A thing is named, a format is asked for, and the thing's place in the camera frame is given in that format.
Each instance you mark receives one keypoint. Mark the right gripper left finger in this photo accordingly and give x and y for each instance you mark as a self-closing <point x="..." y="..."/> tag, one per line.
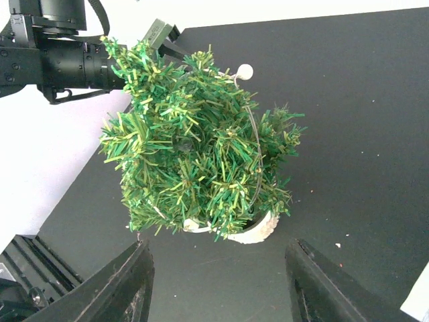
<point x="120" y="291"/>

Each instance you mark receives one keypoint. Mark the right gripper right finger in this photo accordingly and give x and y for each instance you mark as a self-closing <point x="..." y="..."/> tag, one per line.
<point x="319" y="290"/>

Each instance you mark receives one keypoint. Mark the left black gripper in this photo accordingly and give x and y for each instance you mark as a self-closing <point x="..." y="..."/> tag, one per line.
<point x="169" y="46"/>

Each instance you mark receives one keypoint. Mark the white bulb string lights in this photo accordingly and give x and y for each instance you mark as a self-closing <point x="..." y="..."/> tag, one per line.
<point x="244" y="73"/>

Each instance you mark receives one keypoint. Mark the small green christmas tree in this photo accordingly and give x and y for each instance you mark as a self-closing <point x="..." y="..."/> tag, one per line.
<point x="186" y="150"/>

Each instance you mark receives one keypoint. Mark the white perforated plastic basket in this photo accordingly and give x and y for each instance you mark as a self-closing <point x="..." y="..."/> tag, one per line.
<point x="416" y="304"/>

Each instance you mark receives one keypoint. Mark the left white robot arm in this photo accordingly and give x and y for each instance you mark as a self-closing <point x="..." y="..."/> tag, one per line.
<point x="41" y="46"/>

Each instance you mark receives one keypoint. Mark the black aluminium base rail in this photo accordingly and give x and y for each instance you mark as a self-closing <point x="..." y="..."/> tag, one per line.
<point x="33" y="277"/>

